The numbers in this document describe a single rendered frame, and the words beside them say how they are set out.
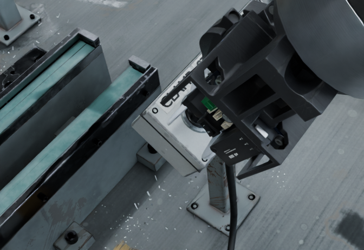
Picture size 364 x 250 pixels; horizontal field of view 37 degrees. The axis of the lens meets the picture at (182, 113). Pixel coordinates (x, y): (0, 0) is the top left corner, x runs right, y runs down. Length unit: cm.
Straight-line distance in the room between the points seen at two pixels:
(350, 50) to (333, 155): 55
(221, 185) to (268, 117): 35
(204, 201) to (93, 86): 23
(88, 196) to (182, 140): 28
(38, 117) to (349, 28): 56
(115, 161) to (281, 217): 22
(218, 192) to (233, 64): 38
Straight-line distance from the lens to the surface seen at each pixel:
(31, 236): 67
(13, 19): 99
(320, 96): 26
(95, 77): 78
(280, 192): 73
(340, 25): 22
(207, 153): 40
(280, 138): 32
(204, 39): 38
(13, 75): 84
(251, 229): 71
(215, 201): 70
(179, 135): 46
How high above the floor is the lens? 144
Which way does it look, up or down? 52 degrees down
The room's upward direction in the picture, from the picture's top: 8 degrees counter-clockwise
